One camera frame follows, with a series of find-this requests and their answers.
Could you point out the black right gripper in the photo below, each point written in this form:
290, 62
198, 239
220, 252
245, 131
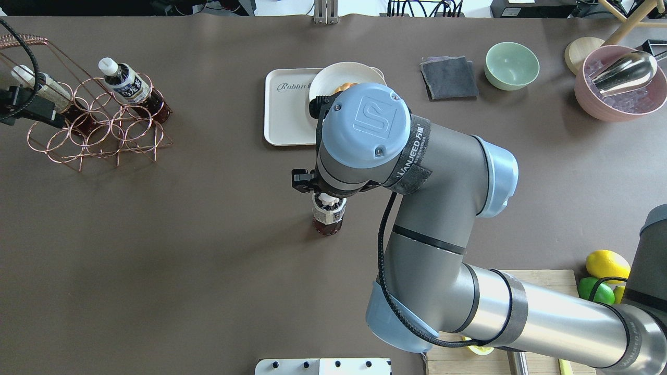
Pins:
303, 182

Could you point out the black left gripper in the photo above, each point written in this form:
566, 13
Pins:
39, 110

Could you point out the tea bottle slot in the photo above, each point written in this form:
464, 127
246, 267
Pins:
131, 89
328, 213

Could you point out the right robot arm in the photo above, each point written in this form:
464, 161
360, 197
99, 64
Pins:
425, 295

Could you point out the cream serving tray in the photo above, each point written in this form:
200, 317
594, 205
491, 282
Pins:
287, 121

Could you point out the tea bottle front slot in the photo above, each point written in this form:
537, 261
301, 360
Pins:
131, 89

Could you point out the white round plate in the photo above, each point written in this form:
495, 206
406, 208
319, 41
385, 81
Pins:
332, 77

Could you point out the grey folded cloth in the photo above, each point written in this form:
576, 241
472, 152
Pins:
449, 77

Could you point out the wooden cutting board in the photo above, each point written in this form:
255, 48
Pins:
441, 360

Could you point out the mint green bowl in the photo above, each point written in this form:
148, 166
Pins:
511, 66

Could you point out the half lemon slice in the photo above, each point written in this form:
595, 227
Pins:
481, 350

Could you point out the pink bowl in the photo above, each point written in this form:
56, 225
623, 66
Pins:
594, 106

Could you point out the wooden mug tree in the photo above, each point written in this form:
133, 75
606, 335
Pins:
577, 51

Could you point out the yellow lemon upper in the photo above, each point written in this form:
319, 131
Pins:
605, 263

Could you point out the yellow lemon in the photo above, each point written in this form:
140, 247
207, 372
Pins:
605, 263
619, 293

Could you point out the yellow plastic knife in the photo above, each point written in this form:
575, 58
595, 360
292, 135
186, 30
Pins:
565, 367

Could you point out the yellow lemon lower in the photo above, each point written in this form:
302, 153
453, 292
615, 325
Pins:
619, 293

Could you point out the clear ice cubes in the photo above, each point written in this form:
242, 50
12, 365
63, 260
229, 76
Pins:
637, 101

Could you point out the steel ice scoop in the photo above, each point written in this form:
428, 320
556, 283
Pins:
632, 71

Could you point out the copper wire bottle rack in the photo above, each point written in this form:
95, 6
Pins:
120, 130

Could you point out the glazed ring pastry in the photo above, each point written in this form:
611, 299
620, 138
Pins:
343, 87

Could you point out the aluminium frame post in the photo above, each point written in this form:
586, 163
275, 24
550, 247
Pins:
326, 12

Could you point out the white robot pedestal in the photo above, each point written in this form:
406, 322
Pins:
340, 365

